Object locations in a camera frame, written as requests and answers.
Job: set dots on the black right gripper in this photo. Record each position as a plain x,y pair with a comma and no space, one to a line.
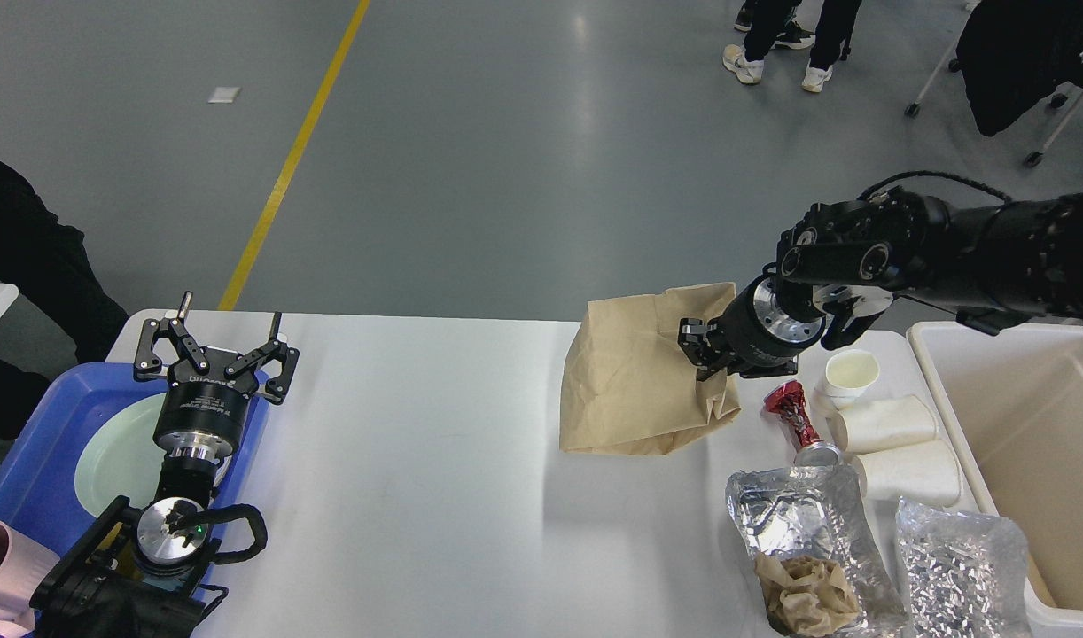
760,334

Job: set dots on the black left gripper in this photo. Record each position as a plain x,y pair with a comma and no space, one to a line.
209,412

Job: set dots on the brown paper bag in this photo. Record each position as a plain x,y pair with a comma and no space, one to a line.
628,389

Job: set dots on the green plate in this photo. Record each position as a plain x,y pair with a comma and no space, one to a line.
122,458

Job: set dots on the aluminium foil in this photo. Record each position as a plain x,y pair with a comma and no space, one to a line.
818,511

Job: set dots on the pink ribbed mug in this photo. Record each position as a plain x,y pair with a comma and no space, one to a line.
24,563

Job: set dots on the brown napkin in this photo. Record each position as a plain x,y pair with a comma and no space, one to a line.
806,595

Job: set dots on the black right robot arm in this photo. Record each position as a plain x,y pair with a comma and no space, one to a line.
842,265

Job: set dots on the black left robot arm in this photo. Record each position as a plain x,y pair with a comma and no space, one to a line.
139,571

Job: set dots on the red snack wrapper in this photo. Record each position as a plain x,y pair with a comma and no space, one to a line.
788,402

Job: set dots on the upright white paper cup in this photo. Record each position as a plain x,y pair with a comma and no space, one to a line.
845,379

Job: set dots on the white paper cup lying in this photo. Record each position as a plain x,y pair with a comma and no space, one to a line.
868,427

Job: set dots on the white foam container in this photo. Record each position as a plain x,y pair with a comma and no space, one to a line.
927,472

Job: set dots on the person with dark sneakers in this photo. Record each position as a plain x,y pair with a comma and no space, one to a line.
793,35

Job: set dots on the white plastic bin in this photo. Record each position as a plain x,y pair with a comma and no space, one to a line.
1013,406

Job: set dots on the person in black trousers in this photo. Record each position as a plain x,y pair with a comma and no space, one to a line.
771,24

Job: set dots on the chair with black jacket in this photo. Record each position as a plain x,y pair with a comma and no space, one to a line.
1012,56

